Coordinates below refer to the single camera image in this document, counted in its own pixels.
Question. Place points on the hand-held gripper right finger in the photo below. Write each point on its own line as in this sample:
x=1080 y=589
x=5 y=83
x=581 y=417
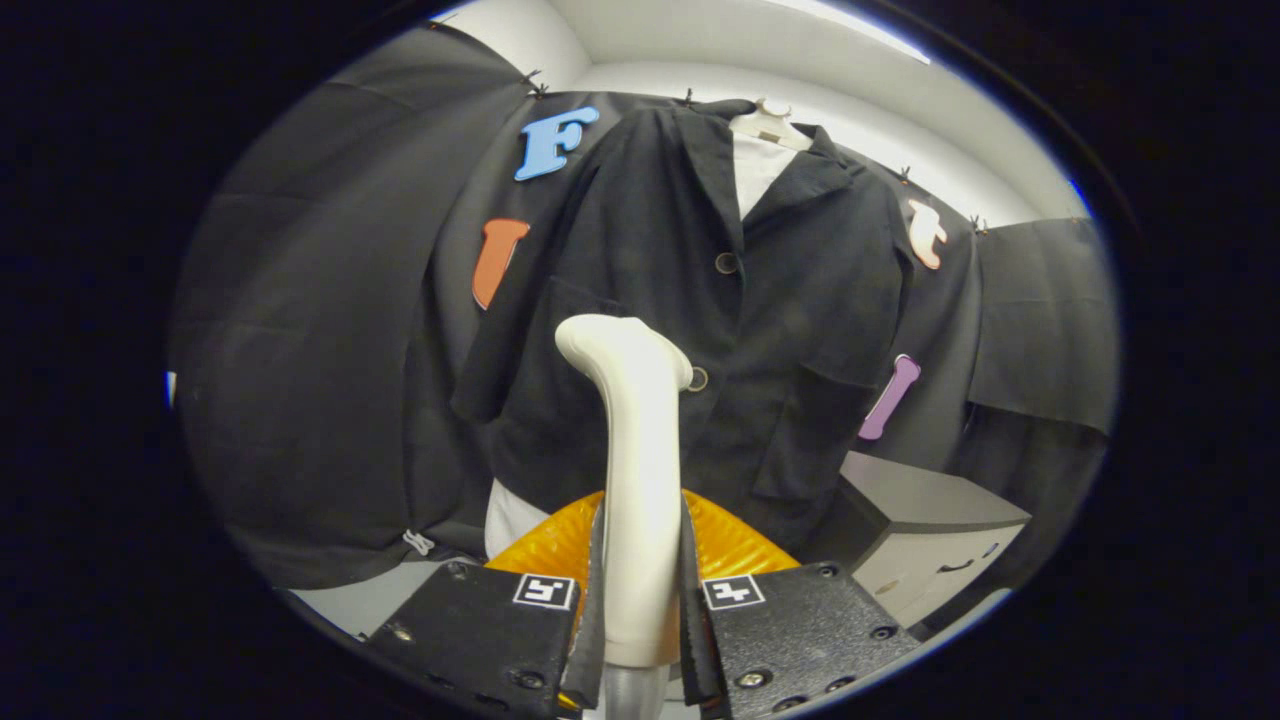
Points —
x=697 y=660

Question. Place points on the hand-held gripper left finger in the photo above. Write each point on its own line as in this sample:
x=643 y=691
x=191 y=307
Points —
x=588 y=660

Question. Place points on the white garment steamer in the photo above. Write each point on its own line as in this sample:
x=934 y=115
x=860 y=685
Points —
x=640 y=480

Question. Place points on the black suit jacket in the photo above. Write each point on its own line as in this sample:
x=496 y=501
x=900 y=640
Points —
x=800 y=300

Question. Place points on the white shirt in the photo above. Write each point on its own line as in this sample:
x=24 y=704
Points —
x=760 y=170

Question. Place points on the grey cabinet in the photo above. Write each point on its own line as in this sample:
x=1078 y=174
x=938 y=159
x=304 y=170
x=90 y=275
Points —
x=920 y=490

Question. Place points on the black backdrop cloth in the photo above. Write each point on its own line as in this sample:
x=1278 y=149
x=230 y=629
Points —
x=300 y=350

